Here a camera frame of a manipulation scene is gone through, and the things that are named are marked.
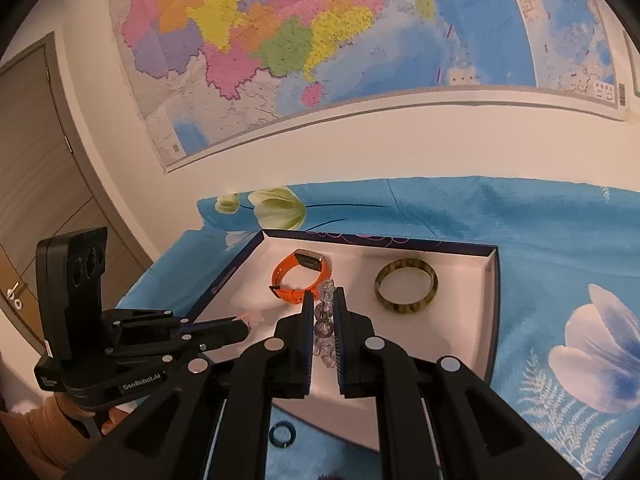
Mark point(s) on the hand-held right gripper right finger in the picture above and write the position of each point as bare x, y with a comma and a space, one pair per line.
341, 340

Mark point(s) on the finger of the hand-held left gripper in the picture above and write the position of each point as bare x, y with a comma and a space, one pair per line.
160, 347
215, 329

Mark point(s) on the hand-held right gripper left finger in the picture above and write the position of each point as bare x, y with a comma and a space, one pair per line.
305, 340

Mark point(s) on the navy shallow box tray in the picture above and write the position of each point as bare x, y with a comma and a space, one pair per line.
450, 330

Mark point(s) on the person's left forearm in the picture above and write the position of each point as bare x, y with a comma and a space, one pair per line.
35, 435

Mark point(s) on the person's left hand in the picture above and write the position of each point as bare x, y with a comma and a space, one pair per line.
72, 407

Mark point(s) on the orange smartwatch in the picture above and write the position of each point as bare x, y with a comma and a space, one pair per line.
285, 272

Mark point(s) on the green mottled bangle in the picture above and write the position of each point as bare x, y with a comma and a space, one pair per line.
406, 309

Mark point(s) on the brown wooden door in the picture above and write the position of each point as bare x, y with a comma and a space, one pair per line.
45, 170

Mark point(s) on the blue floral cloth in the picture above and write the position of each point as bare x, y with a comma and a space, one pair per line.
525, 240

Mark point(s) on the colourful wall map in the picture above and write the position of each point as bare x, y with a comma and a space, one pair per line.
350, 35

